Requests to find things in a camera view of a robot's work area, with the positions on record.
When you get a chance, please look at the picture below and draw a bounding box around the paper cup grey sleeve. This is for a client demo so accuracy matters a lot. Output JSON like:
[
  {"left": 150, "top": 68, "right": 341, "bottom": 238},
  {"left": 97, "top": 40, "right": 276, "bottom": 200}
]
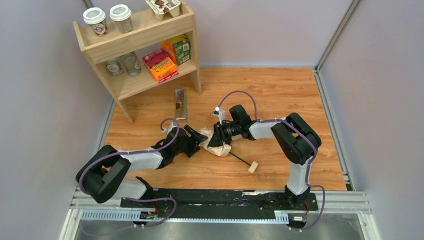
[{"left": 109, "top": 4, "right": 133, "bottom": 34}]

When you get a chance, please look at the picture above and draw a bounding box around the beige umbrella with black shaft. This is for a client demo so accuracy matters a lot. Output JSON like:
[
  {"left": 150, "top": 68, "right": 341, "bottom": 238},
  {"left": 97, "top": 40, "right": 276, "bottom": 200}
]
[{"left": 198, "top": 127, "right": 267, "bottom": 184}]

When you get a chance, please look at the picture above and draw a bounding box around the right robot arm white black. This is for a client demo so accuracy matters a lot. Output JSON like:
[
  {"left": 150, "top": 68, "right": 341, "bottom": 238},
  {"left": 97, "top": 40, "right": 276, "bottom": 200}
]
[{"left": 208, "top": 104, "right": 322, "bottom": 207}]

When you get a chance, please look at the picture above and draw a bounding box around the wooden two-tier shelf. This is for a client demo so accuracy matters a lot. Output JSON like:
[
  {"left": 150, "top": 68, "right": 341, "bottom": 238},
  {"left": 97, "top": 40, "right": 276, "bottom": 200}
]
[{"left": 73, "top": 0, "right": 203, "bottom": 124}]

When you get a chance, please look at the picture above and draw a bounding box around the clear glass jar right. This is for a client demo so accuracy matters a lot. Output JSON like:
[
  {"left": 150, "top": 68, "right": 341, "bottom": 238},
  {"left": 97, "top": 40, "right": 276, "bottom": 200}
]
[{"left": 121, "top": 51, "right": 141, "bottom": 76}]

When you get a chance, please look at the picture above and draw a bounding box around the pudding cup multipack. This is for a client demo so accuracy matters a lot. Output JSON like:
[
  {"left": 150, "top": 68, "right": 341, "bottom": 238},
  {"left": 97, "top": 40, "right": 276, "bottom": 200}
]
[{"left": 145, "top": 0, "right": 181, "bottom": 20}]

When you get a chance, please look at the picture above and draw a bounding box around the clear glass jar left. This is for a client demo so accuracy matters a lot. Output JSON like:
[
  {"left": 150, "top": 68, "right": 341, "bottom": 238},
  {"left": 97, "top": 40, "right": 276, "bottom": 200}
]
[{"left": 103, "top": 56, "right": 124, "bottom": 76}]

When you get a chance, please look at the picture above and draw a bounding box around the clear glass jar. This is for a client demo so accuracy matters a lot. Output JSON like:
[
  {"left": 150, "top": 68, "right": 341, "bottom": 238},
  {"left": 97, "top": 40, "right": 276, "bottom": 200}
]
[
  {"left": 103, "top": 56, "right": 124, "bottom": 76},
  {"left": 121, "top": 51, "right": 141, "bottom": 76}
]

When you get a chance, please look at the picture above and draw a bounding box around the paper cup red logo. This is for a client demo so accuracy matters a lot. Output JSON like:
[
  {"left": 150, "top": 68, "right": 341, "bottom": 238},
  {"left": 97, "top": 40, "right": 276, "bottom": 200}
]
[{"left": 83, "top": 7, "right": 109, "bottom": 37}]

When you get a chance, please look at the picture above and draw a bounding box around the orange pink snack box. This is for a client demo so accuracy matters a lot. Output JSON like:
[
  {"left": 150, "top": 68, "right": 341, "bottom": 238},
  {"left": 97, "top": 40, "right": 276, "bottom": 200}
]
[{"left": 142, "top": 48, "right": 179, "bottom": 84}]

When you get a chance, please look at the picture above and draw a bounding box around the aluminium slotted cable rail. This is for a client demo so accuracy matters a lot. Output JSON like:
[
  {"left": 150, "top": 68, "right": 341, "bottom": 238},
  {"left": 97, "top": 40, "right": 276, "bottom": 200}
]
[{"left": 80, "top": 209, "right": 289, "bottom": 224}]

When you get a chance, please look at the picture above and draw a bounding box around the green orange carton box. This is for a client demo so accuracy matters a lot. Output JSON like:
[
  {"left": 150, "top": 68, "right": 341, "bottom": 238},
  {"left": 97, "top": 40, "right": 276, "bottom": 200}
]
[{"left": 161, "top": 34, "right": 191, "bottom": 66}]

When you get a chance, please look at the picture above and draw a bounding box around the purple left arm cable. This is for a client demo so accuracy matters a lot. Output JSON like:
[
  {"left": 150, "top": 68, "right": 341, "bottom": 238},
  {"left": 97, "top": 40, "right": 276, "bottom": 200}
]
[{"left": 77, "top": 118, "right": 180, "bottom": 196}]

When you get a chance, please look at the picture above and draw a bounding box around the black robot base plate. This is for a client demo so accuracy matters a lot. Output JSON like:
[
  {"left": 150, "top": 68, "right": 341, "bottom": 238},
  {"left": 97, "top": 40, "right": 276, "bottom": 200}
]
[{"left": 120, "top": 188, "right": 309, "bottom": 220}]

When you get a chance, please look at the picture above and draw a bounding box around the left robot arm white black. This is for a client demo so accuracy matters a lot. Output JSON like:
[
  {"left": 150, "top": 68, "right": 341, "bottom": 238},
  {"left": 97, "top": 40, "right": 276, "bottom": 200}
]
[{"left": 75, "top": 119, "right": 208, "bottom": 204}]

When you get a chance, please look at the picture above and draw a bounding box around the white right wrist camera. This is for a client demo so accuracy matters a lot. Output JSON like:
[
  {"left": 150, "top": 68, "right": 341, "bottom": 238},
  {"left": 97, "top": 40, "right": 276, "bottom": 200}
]
[{"left": 212, "top": 106, "right": 226, "bottom": 125}]

